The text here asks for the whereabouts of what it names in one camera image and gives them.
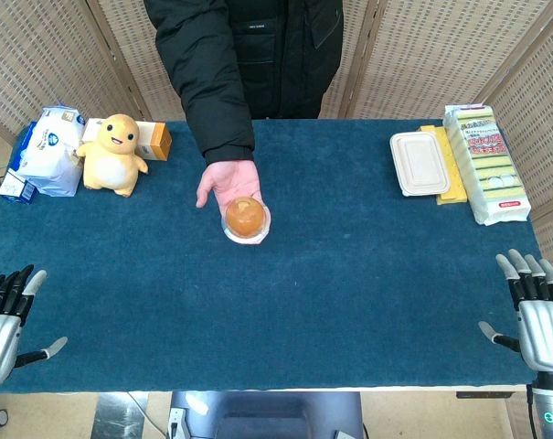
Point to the white orange carton box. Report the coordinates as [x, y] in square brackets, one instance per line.
[155, 142]

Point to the blue felt table mat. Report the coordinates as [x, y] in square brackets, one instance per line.
[276, 311]

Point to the beige lidded food container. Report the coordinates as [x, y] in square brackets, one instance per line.
[420, 163]

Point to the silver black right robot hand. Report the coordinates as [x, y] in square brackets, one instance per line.
[545, 334]

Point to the packaged yellow green sponges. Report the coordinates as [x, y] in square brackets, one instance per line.
[491, 169]

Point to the person's black jacket torso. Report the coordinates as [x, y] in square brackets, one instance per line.
[276, 50]

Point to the person's black-sleeved right forearm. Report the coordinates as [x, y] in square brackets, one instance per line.
[216, 119]

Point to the yellow sponge cloth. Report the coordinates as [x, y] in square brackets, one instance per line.
[454, 194]

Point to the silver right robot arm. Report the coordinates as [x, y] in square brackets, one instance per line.
[552, 407]

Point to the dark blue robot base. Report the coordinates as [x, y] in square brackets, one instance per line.
[267, 416]

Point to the black caster wheel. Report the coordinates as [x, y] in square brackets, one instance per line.
[2, 417]

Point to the black table control panel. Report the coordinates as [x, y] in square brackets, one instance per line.
[479, 394]

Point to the person's bare right hand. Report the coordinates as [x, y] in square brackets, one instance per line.
[228, 180]

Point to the white blue tissue pack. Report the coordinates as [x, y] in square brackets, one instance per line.
[47, 151]

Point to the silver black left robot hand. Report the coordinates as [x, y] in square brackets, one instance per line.
[2, 329]

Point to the woven rattan screen panel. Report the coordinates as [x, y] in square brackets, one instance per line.
[431, 50]
[134, 50]
[541, 105]
[43, 55]

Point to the yellow plush dinosaur toy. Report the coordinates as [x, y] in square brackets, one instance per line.
[111, 160]

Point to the small blue white box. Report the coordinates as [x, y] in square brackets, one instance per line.
[16, 188]

